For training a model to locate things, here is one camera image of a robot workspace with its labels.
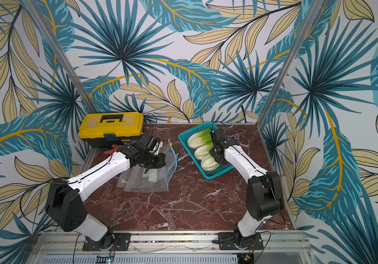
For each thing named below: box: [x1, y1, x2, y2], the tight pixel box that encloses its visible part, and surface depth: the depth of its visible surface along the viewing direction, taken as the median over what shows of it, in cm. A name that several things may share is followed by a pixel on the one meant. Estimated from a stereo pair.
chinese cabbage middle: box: [193, 141, 214, 161], surface depth 99 cm
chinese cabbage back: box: [187, 127, 213, 150], surface depth 103 cm
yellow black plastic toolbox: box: [78, 111, 145, 149], surface depth 99 cm
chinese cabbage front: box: [201, 154, 221, 172], surface depth 88 cm
